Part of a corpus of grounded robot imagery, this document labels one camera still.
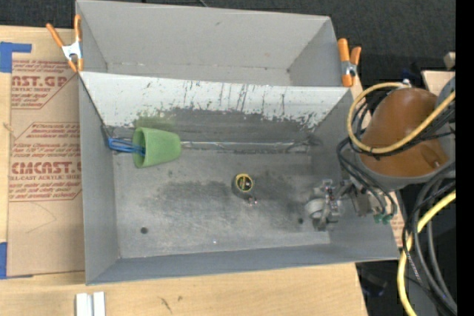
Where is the green plastic cup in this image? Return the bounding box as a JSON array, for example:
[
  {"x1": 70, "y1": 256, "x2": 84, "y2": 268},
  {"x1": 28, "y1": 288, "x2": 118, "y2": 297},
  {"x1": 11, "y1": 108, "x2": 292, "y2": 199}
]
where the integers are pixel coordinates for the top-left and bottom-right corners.
[{"x1": 132, "y1": 127, "x2": 182, "y2": 169}]

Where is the grey round metal thing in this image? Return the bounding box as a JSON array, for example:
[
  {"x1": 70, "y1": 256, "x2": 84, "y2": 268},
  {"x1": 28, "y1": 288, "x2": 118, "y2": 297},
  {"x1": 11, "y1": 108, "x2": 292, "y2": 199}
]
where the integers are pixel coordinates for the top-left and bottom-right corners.
[{"x1": 304, "y1": 197, "x2": 327, "y2": 221}]

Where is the small round yellow black thing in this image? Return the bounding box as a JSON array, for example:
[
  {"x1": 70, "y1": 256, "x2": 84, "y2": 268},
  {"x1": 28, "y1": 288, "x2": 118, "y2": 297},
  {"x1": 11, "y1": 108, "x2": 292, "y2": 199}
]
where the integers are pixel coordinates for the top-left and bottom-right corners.
[{"x1": 232, "y1": 173, "x2": 259, "y2": 208}]

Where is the blue wire clip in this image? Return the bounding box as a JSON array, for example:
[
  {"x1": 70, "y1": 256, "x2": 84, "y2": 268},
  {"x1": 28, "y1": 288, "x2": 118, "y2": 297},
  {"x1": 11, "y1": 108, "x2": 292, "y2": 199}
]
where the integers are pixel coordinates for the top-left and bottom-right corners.
[{"x1": 107, "y1": 137, "x2": 146, "y2": 157}]

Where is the brown cardboard board red print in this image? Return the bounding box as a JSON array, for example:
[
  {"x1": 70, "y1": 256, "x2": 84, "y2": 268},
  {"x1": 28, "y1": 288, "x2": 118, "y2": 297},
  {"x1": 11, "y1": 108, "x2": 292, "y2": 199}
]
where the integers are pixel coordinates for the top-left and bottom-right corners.
[{"x1": 0, "y1": 24, "x2": 87, "y2": 279}]

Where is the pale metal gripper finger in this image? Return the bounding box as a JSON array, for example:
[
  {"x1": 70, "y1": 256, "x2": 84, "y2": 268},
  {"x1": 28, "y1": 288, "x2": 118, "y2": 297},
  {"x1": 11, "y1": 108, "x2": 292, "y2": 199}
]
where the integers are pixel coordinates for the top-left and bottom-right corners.
[
  {"x1": 318, "y1": 178, "x2": 338, "y2": 201},
  {"x1": 313, "y1": 200, "x2": 344, "y2": 232}
]

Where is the grey metal bin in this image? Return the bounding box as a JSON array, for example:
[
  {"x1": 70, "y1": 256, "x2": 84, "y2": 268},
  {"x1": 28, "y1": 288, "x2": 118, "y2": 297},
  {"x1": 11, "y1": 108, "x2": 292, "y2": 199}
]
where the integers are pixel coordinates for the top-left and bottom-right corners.
[{"x1": 75, "y1": 0, "x2": 402, "y2": 286}]

